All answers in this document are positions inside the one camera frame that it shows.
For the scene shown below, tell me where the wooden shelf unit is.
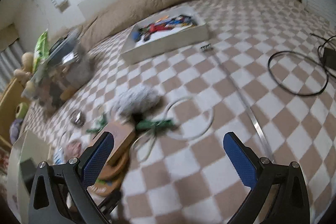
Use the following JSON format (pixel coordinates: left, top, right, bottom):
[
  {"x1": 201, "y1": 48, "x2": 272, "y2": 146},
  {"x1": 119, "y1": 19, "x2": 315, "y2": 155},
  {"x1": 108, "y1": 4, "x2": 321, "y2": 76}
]
[{"x1": 0, "y1": 78, "x2": 30, "y2": 152}]

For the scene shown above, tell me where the black cable loop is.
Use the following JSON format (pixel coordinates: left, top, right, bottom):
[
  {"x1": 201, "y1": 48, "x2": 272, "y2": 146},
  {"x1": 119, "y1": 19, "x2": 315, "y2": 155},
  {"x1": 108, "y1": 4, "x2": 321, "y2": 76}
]
[{"x1": 267, "y1": 50, "x2": 329, "y2": 97}]

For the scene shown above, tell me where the white tray of lighters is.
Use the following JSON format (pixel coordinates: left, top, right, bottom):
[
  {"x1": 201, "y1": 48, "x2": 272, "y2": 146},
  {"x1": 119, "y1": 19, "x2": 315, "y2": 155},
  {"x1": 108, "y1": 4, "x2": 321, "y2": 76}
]
[{"x1": 121, "y1": 5, "x2": 210, "y2": 65}]

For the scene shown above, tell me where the round panda wooden coaster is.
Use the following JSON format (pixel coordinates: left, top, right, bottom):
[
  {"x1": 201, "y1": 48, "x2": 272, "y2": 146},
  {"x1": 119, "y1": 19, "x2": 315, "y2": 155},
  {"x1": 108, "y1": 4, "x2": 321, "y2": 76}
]
[{"x1": 87, "y1": 151, "x2": 129, "y2": 197}]

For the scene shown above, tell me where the green wet wipes pack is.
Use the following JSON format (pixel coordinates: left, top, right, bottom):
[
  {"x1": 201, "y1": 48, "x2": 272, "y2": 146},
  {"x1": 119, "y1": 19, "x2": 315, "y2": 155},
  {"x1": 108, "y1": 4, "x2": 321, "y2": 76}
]
[{"x1": 33, "y1": 30, "x2": 49, "y2": 73}]

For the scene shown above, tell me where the brown tape roll in bag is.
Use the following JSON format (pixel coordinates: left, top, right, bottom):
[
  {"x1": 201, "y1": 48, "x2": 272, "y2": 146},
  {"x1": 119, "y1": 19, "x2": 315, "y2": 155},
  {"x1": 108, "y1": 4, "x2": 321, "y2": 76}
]
[{"x1": 70, "y1": 110, "x2": 85, "y2": 127}]

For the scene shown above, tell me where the white cardboard storage box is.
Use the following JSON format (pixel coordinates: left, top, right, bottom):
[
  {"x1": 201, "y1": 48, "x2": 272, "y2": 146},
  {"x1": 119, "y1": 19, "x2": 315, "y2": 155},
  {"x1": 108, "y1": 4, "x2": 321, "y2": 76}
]
[{"x1": 7, "y1": 130, "x2": 51, "y2": 223}]

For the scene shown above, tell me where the square wooden hook board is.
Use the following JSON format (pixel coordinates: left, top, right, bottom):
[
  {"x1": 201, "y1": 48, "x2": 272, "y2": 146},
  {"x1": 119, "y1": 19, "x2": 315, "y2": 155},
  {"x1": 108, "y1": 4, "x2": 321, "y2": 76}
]
[{"x1": 88, "y1": 121, "x2": 135, "y2": 165}]

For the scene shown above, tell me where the white plastic ring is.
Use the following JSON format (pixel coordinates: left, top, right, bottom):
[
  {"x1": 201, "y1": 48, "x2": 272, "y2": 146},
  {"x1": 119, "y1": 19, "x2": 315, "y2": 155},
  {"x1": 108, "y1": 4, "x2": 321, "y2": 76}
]
[{"x1": 163, "y1": 97, "x2": 215, "y2": 141}]

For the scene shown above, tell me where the purple plush toy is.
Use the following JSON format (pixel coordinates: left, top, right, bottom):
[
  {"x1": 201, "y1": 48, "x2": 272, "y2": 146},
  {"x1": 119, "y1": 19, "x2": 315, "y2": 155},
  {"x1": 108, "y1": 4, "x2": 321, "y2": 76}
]
[{"x1": 10, "y1": 119, "x2": 23, "y2": 144}]

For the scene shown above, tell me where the green plastic clip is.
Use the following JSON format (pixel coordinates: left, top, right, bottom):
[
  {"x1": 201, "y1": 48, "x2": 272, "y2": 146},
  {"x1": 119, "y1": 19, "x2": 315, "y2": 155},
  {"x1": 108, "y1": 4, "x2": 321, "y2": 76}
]
[
  {"x1": 135, "y1": 119, "x2": 175, "y2": 132},
  {"x1": 86, "y1": 113, "x2": 108, "y2": 134}
]

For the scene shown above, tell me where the avocado plush toy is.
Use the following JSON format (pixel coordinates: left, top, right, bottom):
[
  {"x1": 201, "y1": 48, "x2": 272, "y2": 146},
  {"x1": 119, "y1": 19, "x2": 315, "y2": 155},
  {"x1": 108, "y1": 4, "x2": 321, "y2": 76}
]
[{"x1": 15, "y1": 102, "x2": 29, "y2": 119}]

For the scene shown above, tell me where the clear plastic storage bin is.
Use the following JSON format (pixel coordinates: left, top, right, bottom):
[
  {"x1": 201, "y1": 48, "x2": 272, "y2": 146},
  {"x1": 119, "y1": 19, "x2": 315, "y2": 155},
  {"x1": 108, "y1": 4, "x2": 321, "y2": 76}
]
[{"x1": 22, "y1": 28, "x2": 93, "y2": 113}]

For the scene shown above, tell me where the metal back scratcher rod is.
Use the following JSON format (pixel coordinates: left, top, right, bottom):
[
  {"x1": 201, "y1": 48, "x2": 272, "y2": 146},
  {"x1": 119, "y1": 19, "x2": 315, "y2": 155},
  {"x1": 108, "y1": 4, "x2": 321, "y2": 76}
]
[{"x1": 200, "y1": 43, "x2": 274, "y2": 162}]

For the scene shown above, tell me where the beige knitted plush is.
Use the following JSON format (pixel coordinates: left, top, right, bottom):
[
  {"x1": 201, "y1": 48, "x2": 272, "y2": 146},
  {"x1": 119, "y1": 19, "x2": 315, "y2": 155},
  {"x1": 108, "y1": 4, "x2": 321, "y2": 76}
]
[{"x1": 14, "y1": 52, "x2": 34, "y2": 86}]

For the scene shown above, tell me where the black power adapter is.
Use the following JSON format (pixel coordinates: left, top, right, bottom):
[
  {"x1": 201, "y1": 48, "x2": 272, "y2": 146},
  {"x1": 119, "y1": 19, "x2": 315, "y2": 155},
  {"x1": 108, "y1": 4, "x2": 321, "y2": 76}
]
[{"x1": 322, "y1": 48, "x2": 336, "y2": 70}]

